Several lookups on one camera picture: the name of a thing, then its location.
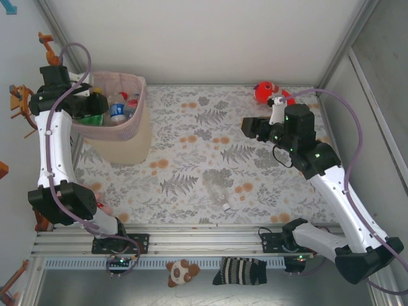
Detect green bottle yellow cap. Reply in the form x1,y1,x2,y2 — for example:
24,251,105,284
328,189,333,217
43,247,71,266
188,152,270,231
76,87,105,126

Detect red label water bottle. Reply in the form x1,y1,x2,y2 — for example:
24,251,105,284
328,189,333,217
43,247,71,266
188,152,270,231
118,91,141,112

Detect pink mesh waste bin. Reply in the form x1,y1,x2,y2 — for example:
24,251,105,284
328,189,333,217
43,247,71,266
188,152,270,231
70,71,152,166

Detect orange fish plush toy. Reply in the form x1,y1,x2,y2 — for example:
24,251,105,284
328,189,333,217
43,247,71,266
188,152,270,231
253,81,297,108

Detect crushed clear plastic bottle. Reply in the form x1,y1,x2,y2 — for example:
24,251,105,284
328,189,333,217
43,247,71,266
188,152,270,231
205,182,236,214

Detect pink plush toy polka dots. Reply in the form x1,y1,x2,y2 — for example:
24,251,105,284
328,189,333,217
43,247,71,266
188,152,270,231
94,191,115,217

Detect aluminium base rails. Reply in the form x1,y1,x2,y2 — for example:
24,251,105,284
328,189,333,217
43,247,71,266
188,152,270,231
30,222,386,256

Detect black white striped sock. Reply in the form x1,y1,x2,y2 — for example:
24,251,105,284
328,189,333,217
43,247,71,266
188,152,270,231
212,256,268,286

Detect small circuit board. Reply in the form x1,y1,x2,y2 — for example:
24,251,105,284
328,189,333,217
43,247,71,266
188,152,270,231
105,251,143,278

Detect brown white panda plush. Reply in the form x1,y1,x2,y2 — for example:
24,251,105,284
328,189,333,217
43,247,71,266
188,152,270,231
165,258,201,289

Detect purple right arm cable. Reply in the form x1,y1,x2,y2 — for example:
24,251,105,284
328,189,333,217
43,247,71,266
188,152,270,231
275,88,408,296

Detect aluminium frame post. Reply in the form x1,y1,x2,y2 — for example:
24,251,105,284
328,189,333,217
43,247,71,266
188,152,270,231
36,0,84,80
314,0,382,96

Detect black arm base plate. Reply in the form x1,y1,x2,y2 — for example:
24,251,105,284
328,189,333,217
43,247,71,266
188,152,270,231
261,232,319,254
91,233,150,255

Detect blue wall sticker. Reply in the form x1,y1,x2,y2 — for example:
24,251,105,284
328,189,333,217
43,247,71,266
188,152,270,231
0,0,18,15

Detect perforated metal cable tray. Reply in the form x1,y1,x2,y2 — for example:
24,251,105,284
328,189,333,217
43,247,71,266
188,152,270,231
43,257,286,269

